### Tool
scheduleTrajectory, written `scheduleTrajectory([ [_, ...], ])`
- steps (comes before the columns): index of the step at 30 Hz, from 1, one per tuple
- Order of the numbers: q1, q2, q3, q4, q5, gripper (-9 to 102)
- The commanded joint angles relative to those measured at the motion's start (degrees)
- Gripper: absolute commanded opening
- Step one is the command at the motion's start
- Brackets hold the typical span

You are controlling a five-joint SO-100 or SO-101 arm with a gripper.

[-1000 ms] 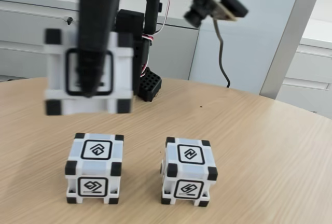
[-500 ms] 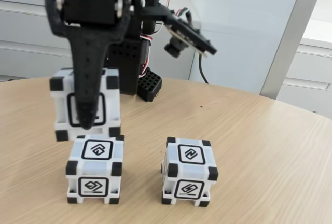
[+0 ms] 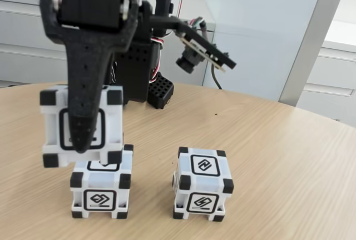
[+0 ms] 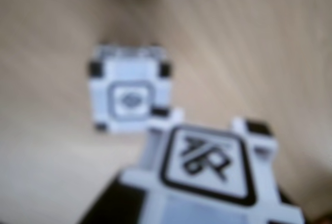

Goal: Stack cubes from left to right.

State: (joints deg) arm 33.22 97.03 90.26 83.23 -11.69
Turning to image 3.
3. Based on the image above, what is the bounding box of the white cube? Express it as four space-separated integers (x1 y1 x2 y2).
69 144 134 220
39 84 125 168
171 147 235 222

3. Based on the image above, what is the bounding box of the long white cabinet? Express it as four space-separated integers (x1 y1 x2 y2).
0 0 217 88

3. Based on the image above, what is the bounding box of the white cube, paperclip-like symbol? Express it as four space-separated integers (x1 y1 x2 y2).
69 144 134 220

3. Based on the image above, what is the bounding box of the frosted glass partition panel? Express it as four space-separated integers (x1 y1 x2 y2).
201 0 329 103

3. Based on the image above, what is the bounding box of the white drawer cabinet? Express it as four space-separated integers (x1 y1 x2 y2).
279 19 356 129

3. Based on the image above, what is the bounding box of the red white black wire bundle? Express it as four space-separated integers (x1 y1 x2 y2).
150 36 165 84

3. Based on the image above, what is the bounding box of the black camera module with board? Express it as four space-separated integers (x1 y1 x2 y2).
150 13 237 74

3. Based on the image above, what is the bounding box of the black camera cable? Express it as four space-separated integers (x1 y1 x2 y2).
210 63 223 90

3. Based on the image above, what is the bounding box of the grey metal partition post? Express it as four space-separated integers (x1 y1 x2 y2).
278 0 352 104

